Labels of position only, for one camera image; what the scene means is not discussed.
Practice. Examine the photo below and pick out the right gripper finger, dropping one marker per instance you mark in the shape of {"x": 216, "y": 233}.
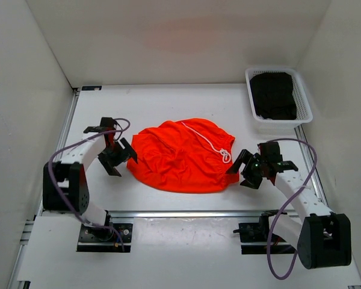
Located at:
{"x": 243, "y": 158}
{"x": 252, "y": 182}

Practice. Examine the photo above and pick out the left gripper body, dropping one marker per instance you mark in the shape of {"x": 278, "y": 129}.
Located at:
{"x": 115, "y": 150}

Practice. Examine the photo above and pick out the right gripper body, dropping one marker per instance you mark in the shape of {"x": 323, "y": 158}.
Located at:
{"x": 256, "y": 165}

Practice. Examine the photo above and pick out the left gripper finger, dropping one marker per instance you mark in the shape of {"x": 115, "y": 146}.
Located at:
{"x": 128, "y": 151}
{"x": 109, "y": 165}

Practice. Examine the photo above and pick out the orange shorts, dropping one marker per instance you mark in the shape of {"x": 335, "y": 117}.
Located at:
{"x": 186, "y": 156}

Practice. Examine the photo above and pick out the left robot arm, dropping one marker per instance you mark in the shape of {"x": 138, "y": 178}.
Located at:
{"x": 65, "y": 187}

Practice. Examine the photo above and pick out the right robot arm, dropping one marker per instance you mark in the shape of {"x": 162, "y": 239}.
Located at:
{"x": 319, "y": 237}

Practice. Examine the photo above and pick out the black shorts in basket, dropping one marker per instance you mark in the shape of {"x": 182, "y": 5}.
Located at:
{"x": 272, "y": 96}

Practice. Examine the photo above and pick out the white plastic basket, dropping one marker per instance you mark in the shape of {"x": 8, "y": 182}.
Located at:
{"x": 268, "y": 126}

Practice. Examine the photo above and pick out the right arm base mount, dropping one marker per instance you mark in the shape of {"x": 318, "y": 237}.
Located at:
{"x": 253, "y": 237}

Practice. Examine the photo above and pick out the aluminium front rail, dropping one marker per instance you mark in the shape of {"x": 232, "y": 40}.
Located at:
{"x": 185, "y": 214}

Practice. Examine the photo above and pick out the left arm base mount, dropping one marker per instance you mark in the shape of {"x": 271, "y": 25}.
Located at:
{"x": 91, "y": 239}

